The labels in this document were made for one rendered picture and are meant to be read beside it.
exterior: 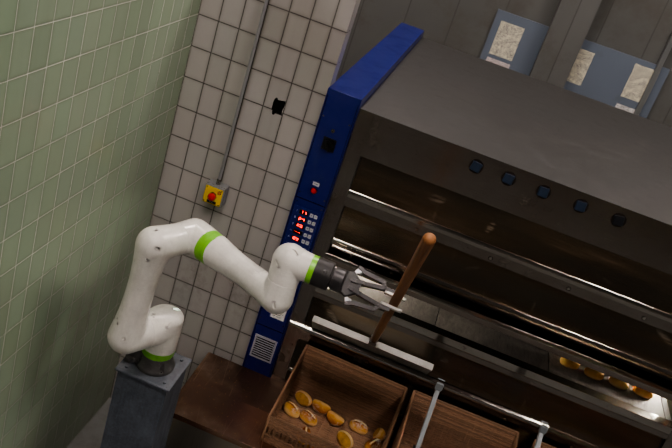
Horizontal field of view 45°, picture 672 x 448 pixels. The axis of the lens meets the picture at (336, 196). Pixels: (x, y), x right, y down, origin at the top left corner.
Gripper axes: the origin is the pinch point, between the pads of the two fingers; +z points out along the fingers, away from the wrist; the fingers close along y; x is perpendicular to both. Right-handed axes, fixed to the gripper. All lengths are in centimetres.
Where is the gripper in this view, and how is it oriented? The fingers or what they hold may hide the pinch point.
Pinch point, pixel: (393, 301)
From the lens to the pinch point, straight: 251.8
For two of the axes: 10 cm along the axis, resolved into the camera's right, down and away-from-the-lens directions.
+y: -3.7, 8.8, -2.8
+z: 9.3, 3.6, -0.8
